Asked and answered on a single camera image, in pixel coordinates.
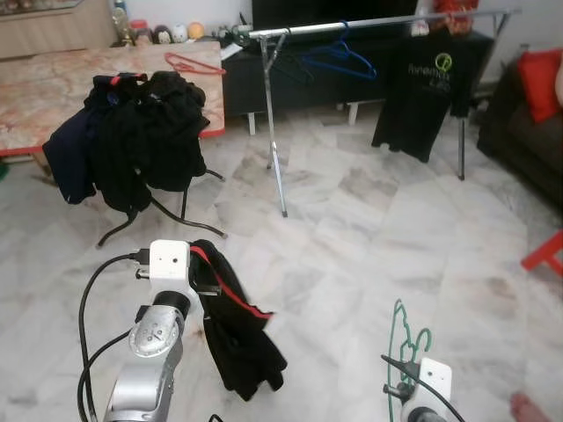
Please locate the green plastic hanger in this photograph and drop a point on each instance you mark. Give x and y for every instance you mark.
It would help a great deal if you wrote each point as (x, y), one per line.
(393, 334)

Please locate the black shirt red trim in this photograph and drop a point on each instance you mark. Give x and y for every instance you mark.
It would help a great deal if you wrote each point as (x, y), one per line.
(237, 343)

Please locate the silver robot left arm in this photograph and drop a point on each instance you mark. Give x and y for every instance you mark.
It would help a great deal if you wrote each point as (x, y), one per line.
(145, 369)

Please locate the red plastic hanger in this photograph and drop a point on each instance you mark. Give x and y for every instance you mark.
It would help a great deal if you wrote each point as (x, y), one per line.
(189, 63)

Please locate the blue plastic hanger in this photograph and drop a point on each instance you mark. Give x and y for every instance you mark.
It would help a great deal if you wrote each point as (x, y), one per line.
(361, 69)

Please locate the person bare foot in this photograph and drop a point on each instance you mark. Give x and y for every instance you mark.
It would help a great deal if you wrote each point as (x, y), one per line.
(530, 409)

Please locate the dark clothes pile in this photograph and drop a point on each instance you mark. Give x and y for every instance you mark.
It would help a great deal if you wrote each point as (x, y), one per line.
(132, 141)

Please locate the red plastic stool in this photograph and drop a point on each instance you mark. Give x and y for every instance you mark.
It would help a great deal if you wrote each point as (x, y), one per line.
(545, 255)

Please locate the dark brown fabric sofa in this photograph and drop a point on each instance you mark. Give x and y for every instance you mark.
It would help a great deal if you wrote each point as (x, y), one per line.
(519, 149)

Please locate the marble folding table red edge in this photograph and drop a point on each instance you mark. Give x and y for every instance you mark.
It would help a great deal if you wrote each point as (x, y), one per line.
(53, 88)

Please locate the white round plush doll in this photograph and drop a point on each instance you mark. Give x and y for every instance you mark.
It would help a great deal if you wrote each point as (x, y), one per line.
(180, 33)

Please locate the dark round plush doll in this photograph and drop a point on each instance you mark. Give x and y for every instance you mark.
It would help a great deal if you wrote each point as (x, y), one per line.
(163, 35)

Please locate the orange round plush doll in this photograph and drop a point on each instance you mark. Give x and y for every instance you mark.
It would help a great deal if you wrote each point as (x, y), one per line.
(197, 31)

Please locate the steel clothes rack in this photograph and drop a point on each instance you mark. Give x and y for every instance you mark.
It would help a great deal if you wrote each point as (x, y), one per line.
(308, 30)

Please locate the red cushion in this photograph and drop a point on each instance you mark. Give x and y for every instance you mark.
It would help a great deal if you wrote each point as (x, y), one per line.
(541, 83)

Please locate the black shirt green logo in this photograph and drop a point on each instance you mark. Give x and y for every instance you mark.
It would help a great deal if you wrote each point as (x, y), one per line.
(422, 105)

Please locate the light wooden cabinet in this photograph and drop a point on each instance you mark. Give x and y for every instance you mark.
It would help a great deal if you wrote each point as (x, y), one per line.
(53, 31)

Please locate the black flat television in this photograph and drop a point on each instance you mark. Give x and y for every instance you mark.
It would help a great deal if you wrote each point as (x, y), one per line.
(334, 10)

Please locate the red laughing Buddha statue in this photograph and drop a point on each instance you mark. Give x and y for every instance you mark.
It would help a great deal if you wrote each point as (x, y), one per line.
(457, 6)

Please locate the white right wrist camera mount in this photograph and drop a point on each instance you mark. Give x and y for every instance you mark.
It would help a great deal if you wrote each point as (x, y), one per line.
(435, 378)

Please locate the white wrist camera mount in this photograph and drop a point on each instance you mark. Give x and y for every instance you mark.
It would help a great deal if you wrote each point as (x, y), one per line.
(435, 378)
(171, 264)

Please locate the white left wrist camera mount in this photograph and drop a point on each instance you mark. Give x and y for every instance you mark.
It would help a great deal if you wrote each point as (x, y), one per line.
(171, 264)

